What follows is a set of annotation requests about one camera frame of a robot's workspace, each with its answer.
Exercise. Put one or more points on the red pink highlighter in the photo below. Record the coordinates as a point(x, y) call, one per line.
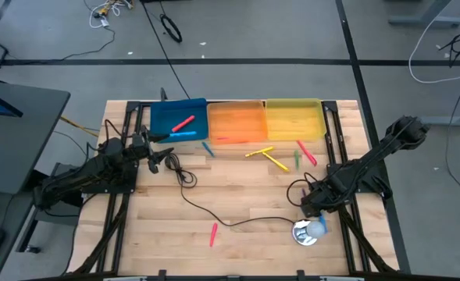
point(182, 124)

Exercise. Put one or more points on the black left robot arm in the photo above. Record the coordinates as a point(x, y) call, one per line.
point(81, 175)

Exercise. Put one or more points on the dark grey desk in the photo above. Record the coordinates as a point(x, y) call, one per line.
point(18, 148)

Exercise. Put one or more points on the grey desk foot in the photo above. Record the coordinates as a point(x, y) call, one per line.
point(448, 120)
point(428, 20)

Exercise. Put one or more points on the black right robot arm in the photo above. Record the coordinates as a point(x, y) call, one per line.
point(370, 164)

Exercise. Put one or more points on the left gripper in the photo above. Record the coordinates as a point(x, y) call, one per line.
point(143, 150)

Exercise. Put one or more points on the green marker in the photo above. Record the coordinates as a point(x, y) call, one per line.
point(297, 160)

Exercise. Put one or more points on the magenta pink highlighter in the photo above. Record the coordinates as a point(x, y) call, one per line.
point(213, 234)

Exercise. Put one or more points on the pink pen-style highlighter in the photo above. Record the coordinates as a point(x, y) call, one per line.
point(307, 153)

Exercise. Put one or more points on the light blue highlighter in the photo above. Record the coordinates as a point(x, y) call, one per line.
point(184, 134)

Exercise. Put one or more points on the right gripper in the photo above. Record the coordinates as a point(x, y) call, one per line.
point(323, 197)

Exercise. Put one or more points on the orange translucent plastic bin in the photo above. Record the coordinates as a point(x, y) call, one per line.
point(237, 121)

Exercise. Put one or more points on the yellow highlighter with black print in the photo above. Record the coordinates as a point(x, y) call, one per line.
point(260, 151)

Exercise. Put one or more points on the blue plastic bin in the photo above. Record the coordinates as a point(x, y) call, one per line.
point(163, 117)

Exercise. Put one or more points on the yellow pen-style highlighter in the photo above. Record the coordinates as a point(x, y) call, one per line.
point(276, 162)

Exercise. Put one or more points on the yellow translucent plastic bin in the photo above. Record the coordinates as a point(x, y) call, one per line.
point(292, 119)

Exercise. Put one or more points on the teal blue marker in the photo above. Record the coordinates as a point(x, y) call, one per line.
point(208, 149)

